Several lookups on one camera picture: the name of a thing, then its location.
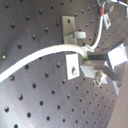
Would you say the lower metal cable clip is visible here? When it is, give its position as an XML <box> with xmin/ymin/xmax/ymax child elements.
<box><xmin>66</xmin><ymin>54</ymin><xmax>80</xmax><ymax>80</ymax></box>

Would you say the metal cable clip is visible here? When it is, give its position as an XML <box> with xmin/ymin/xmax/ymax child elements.
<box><xmin>66</xmin><ymin>54</ymin><xmax>80</xmax><ymax>80</ymax></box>
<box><xmin>62</xmin><ymin>16</ymin><xmax>86</xmax><ymax>44</ymax></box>

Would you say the white cable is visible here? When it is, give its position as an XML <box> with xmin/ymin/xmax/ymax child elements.
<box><xmin>0</xmin><ymin>0</ymin><xmax>110</xmax><ymax>84</ymax></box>

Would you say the small metal clip top right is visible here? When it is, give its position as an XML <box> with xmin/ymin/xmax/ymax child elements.
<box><xmin>103</xmin><ymin>14</ymin><xmax>111</xmax><ymax>30</ymax></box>

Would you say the upper metal cable clip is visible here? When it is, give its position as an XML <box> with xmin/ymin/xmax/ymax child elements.
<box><xmin>62</xmin><ymin>16</ymin><xmax>86</xmax><ymax>44</ymax></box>

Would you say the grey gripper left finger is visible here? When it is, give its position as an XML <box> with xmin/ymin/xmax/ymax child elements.
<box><xmin>80</xmin><ymin>61</ymin><xmax>122</xmax><ymax>87</ymax></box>

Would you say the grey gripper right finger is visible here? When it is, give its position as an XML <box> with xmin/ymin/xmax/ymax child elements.
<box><xmin>87</xmin><ymin>50</ymin><xmax>108</xmax><ymax>61</ymax></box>

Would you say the thin white wire red marker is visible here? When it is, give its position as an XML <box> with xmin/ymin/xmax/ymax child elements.
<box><xmin>99</xmin><ymin>0</ymin><xmax>128</xmax><ymax>17</ymax></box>

